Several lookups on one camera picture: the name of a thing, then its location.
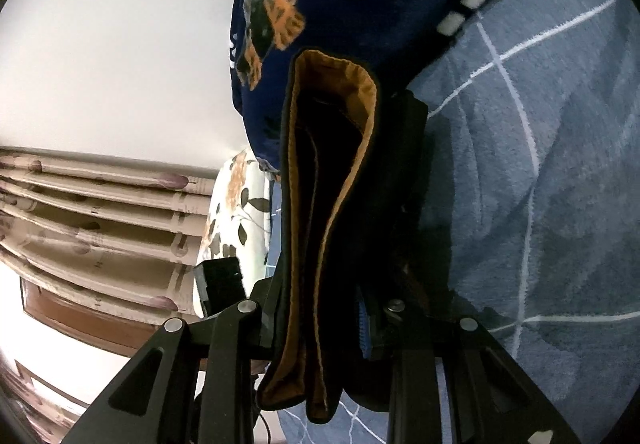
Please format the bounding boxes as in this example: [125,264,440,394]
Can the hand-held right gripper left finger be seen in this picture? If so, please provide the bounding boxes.
[62,276,286,444]

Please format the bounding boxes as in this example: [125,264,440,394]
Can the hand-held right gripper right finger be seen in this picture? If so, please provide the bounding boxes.
[357,289,581,444]

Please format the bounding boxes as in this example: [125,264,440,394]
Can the black pants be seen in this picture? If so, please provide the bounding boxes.
[257,48,431,425]

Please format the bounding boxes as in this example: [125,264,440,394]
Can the white floral pillow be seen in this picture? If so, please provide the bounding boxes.
[192,149,273,320]

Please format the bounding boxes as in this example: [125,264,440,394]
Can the beige patterned curtain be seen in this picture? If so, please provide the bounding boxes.
[0,146,216,444]

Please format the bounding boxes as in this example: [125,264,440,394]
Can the blue grid bedsheet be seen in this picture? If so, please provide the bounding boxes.
[270,0,640,444]

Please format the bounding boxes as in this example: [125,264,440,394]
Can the wooden bed frame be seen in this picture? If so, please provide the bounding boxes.
[20,278,208,372]

